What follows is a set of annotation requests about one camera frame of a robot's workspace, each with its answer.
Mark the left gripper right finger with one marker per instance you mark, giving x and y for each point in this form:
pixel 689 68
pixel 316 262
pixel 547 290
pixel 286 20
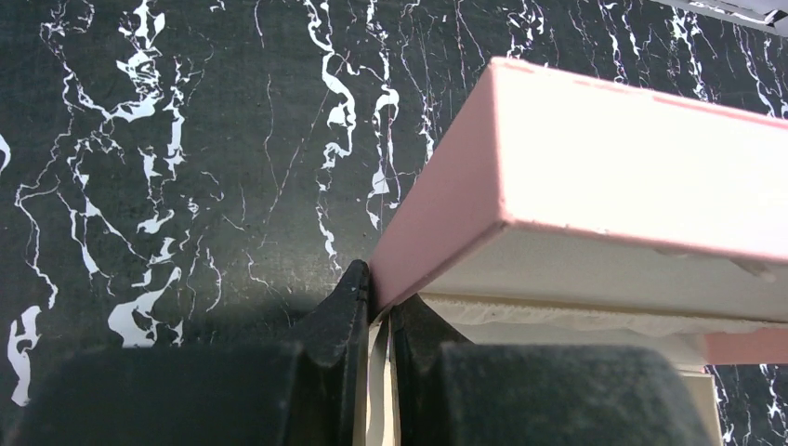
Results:
pixel 451 391

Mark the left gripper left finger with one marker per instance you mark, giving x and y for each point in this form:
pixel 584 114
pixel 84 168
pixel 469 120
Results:
pixel 307 387

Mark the pink jewelry box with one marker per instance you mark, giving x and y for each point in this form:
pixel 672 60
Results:
pixel 564 209

